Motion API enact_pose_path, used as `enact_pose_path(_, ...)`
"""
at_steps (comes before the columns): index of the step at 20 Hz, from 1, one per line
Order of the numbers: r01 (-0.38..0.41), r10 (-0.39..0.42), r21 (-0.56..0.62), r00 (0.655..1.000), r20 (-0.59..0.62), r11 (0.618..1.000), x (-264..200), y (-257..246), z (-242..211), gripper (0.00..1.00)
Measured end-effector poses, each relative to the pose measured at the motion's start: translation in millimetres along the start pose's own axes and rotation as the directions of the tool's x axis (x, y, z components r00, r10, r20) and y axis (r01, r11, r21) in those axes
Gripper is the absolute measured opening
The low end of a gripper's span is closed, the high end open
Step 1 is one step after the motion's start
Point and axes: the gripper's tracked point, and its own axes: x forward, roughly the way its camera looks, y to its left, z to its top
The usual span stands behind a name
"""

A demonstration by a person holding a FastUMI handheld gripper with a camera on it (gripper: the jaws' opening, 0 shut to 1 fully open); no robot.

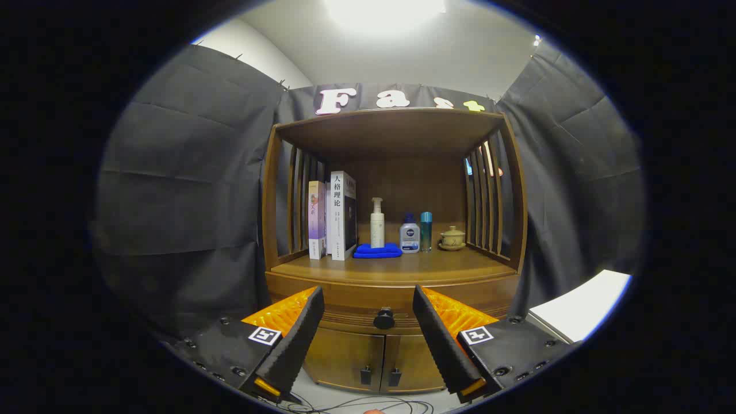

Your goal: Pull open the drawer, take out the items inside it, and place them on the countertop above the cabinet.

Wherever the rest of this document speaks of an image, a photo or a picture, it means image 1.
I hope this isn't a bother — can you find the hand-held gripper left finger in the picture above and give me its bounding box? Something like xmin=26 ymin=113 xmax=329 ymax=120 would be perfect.
xmin=164 ymin=286 xmax=325 ymax=403

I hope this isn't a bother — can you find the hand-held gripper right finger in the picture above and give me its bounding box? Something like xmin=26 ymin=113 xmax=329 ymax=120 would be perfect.
xmin=412 ymin=286 xmax=581 ymax=403

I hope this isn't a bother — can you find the wooden drawer with black knob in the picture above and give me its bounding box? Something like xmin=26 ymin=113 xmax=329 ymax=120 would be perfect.
xmin=266 ymin=270 xmax=521 ymax=335

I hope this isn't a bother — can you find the wooden cabinet door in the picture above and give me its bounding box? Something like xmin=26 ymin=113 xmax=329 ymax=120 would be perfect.
xmin=305 ymin=328 xmax=385 ymax=392
xmin=381 ymin=333 xmax=446 ymax=393

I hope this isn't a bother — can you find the wooden countertop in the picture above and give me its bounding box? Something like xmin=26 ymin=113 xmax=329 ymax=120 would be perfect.
xmin=270 ymin=244 xmax=517 ymax=285

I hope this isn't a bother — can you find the brown wooden cabinet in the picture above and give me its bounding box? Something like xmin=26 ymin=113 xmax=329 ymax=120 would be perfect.
xmin=262 ymin=108 xmax=528 ymax=394

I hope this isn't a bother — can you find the beige lidded tea cup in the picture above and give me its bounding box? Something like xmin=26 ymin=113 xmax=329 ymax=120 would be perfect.
xmin=438 ymin=225 xmax=467 ymax=251

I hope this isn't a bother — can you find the white bottle with blue cap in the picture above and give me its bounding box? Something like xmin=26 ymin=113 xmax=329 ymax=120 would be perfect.
xmin=400 ymin=213 xmax=420 ymax=254

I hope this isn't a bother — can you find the blue folded cloth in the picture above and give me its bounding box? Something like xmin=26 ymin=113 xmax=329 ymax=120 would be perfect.
xmin=353 ymin=243 xmax=403 ymax=259

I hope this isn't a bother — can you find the thick white book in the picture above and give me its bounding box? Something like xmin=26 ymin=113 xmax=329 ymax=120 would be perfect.
xmin=326 ymin=171 xmax=357 ymax=261

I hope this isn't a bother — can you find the purple book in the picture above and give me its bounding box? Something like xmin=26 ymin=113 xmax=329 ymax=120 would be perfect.
xmin=308 ymin=181 xmax=327 ymax=260

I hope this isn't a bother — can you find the white pump bottle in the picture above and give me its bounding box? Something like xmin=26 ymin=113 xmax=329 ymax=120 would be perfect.
xmin=370 ymin=197 xmax=386 ymax=249

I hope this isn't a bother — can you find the white table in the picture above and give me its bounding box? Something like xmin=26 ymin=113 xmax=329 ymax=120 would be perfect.
xmin=528 ymin=269 xmax=633 ymax=344

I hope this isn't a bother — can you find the black backdrop cloth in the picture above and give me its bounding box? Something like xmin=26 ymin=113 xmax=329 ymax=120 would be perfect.
xmin=92 ymin=43 xmax=645 ymax=340

